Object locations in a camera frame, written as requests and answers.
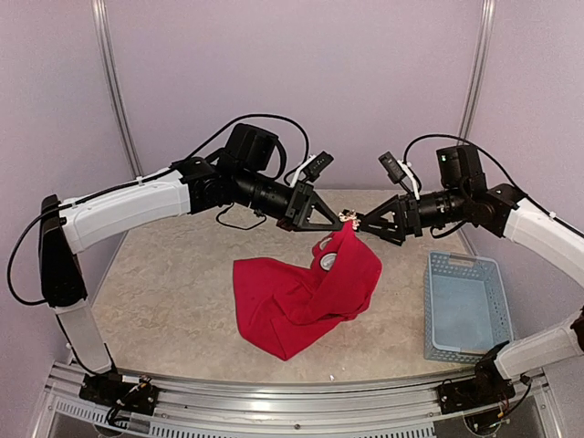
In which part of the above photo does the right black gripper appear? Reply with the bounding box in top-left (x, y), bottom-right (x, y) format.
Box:
top-left (360, 185), bottom-right (469, 240)

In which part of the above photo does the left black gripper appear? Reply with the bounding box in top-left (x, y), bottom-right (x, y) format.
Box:
top-left (235, 167), bottom-right (344, 232)

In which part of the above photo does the silver white brooch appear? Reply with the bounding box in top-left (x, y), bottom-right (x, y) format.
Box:
top-left (339, 210), bottom-right (360, 231)

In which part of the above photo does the red t-shirt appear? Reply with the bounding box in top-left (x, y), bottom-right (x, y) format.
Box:
top-left (233, 222), bottom-right (382, 360)

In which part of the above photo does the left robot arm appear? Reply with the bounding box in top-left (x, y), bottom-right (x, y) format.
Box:
top-left (39, 157), bottom-right (342, 406)

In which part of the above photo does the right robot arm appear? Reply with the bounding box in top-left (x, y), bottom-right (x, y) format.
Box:
top-left (361, 225), bottom-right (583, 377)

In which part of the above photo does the blue plastic basket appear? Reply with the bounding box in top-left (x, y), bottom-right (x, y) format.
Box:
top-left (424, 251), bottom-right (515, 365)

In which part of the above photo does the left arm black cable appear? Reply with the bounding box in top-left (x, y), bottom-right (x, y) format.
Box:
top-left (6, 115), bottom-right (310, 306)

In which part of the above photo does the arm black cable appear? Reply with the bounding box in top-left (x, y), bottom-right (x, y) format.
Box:
top-left (6, 115), bottom-right (310, 306)
top-left (403, 132), bottom-right (584, 238)

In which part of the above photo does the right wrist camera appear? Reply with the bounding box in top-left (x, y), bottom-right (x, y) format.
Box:
top-left (436, 145), bottom-right (487, 192)

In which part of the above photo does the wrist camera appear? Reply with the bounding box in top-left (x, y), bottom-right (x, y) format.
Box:
top-left (218, 123), bottom-right (279, 172)
top-left (436, 145), bottom-right (487, 192)

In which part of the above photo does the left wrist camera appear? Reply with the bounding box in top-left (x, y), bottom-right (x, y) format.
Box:
top-left (218, 123), bottom-right (279, 172)

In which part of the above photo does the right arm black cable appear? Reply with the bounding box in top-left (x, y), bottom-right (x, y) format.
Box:
top-left (403, 132), bottom-right (584, 238)

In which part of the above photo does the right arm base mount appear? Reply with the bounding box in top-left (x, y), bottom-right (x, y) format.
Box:
top-left (436, 378), bottom-right (516, 414)

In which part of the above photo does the left aluminium corner post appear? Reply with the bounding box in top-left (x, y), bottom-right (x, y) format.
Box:
top-left (91, 0), bottom-right (143, 177)

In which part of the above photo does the aluminium corner post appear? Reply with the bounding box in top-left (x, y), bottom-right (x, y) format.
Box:
top-left (458, 0), bottom-right (496, 139)
top-left (91, 0), bottom-right (143, 177)

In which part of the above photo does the right aluminium corner post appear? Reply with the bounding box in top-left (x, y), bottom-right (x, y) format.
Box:
top-left (458, 0), bottom-right (496, 139)

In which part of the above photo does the aluminium front rail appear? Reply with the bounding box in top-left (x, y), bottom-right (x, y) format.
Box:
top-left (43, 360), bottom-right (562, 438)

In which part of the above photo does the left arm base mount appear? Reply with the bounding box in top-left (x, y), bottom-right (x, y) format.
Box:
top-left (78, 371), bottom-right (160, 416)

